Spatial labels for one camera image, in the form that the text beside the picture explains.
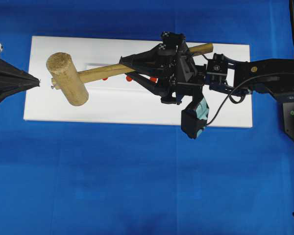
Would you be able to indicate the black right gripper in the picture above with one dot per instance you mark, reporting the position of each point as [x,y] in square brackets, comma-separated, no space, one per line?
[185,78]

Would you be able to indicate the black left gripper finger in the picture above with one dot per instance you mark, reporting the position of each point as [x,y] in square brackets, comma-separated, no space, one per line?
[12,75]

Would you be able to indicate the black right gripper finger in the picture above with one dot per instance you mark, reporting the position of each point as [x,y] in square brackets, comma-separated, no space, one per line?
[8,91]

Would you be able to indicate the wooden mallet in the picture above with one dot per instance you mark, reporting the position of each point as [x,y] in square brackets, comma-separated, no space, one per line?
[72,83]

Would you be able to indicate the white paper sheet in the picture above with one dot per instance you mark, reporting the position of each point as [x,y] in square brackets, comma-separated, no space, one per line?
[114,100]

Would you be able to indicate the blue table cloth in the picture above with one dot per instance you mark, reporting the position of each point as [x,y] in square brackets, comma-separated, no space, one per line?
[59,178]

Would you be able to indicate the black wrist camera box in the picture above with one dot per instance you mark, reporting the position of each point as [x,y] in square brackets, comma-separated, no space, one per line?
[194,118]

